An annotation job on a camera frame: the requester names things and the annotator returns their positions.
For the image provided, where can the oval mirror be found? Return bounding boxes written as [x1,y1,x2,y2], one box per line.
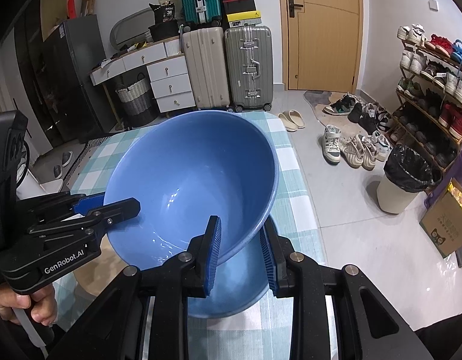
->
[110,7,154,50]

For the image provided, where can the white sneakers on floor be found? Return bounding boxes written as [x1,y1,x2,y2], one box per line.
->
[320,124,392,171]

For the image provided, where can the blue bowl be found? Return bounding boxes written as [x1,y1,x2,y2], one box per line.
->
[188,233,269,319]
[104,111,279,269]

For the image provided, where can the wooden door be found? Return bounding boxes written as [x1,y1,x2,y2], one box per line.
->
[280,0,364,93]

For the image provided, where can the shoe rack with shoes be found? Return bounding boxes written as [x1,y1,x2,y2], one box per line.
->
[389,24,462,172]

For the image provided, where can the silver grey suitcase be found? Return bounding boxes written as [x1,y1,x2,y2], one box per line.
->
[224,25,273,112]

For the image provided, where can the woven laundry basket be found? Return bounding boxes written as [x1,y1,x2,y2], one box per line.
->
[115,72,159,128]

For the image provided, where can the cardboard box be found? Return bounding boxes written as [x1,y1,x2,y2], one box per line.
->
[420,178,462,258]

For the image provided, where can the white trash bin black bag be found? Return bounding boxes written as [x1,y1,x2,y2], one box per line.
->
[376,144,435,215]

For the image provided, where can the beige suitcase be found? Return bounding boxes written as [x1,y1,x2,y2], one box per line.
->
[182,27,231,110]

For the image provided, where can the stack of shoe boxes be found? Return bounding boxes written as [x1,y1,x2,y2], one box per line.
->
[220,0,262,29]

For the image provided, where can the black bag on desk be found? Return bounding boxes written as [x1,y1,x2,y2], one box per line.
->
[149,0,179,42]

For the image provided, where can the grey door mat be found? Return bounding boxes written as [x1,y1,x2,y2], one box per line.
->
[302,89,367,137]

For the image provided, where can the black green sneakers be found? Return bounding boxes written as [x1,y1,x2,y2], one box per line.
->
[323,94,358,116]

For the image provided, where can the white drawer desk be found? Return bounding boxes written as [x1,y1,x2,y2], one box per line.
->
[90,37,196,114]

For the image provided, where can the beige slippers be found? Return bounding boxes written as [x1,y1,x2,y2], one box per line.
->
[278,110,306,133]

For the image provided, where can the person's left hand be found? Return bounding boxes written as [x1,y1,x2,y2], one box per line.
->
[0,283,57,326]

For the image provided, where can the black refrigerator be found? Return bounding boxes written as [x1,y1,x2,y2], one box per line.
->
[14,14,117,147]

